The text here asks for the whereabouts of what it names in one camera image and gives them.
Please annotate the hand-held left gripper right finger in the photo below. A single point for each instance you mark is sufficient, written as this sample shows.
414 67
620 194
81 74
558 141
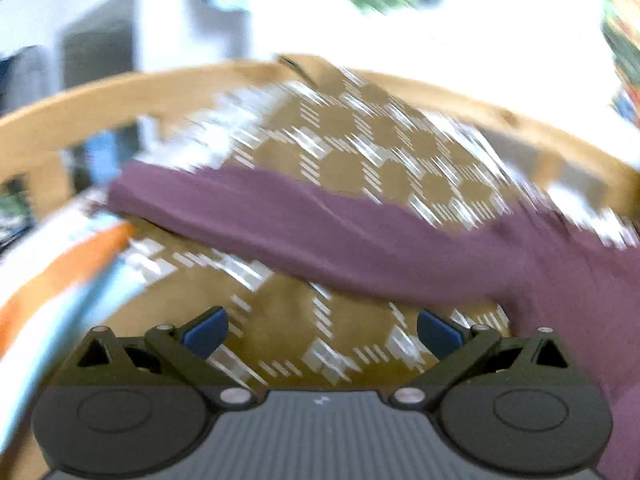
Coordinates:
437 332

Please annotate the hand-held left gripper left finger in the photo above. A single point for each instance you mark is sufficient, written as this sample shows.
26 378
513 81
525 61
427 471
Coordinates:
206 332

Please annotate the purple garment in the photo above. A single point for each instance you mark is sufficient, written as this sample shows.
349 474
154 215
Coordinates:
350 240

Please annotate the orange white blue striped cloth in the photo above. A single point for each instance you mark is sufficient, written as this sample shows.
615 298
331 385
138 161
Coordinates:
50 285

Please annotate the brown hexagon patterned blanket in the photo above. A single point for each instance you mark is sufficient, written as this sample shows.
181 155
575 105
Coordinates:
350 160

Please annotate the dark grey panel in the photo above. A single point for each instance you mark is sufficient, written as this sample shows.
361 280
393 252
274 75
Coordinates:
97 45

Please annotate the grey furniture piece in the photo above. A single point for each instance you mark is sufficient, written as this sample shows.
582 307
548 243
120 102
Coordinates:
22 80

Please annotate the wooden bed frame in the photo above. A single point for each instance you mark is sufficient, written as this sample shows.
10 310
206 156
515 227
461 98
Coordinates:
150 80

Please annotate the colourful wall poster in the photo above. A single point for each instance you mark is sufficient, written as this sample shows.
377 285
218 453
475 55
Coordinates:
622 45

